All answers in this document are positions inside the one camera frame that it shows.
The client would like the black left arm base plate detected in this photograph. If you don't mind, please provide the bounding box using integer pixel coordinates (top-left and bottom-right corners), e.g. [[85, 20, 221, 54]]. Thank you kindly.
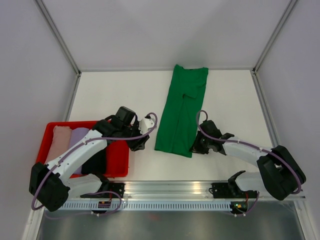
[[80, 182, 125, 199]]

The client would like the red plastic bin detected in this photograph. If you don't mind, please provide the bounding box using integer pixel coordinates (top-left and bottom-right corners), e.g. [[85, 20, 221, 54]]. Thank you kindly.
[[35, 120, 130, 178]]

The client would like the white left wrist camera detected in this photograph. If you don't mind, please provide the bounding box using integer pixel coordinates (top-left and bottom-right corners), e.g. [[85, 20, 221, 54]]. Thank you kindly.
[[138, 117, 155, 135]]

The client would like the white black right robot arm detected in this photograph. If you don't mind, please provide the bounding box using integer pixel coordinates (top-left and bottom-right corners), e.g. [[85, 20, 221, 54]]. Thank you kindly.
[[190, 120, 307, 201]]

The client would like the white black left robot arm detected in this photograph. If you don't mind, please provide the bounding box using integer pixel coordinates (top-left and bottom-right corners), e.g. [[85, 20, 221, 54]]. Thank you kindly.
[[29, 106, 158, 212]]

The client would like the aluminium frame post left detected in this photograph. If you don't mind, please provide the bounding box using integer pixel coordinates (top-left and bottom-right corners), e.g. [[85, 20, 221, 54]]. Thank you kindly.
[[34, 0, 81, 76]]

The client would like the lavender rolled t shirt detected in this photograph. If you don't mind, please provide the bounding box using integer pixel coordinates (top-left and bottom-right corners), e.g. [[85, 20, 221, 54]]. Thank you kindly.
[[67, 127, 91, 176]]

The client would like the pink rolled t shirt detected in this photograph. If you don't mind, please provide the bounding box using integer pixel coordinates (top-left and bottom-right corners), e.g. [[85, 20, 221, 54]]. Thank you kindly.
[[45, 126, 72, 164]]

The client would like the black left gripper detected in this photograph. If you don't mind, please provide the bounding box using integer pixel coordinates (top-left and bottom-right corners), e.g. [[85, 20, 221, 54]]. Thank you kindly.
[[120, 121, 150, 153]]

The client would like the black rolled t shirt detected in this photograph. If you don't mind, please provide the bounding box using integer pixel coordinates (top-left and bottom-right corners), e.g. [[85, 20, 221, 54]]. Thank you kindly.
[[81, 149, 107, 175]]

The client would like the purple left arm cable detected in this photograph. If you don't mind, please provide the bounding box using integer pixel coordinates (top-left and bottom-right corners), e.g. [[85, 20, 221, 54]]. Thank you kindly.
[[31, 112, 158, 221]]

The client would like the aluminium frame post right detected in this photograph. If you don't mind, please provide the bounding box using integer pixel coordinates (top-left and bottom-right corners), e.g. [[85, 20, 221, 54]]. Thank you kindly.
[[252, 0, 299, 75]]

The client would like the green t shirt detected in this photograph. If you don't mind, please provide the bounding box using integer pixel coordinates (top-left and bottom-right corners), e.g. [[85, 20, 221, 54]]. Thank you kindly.
[[154, 64, 209, 158]]

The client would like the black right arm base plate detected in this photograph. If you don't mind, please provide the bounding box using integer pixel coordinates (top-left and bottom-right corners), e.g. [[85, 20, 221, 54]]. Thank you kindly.
[[210, 182, 258, 199]]

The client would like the aluminium frame post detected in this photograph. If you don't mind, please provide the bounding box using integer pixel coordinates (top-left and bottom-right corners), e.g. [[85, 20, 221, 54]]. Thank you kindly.
[[252, 0, 299, 75], [34, 0, 81, 76]]

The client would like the white slotted cable duct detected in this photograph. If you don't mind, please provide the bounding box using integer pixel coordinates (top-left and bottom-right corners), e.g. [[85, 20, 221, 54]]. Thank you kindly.
[[59, 200, 232, 212]]

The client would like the aluminium mounting rail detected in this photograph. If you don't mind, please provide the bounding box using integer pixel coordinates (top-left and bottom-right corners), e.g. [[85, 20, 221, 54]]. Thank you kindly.
[[33, 180, 307, 201]]

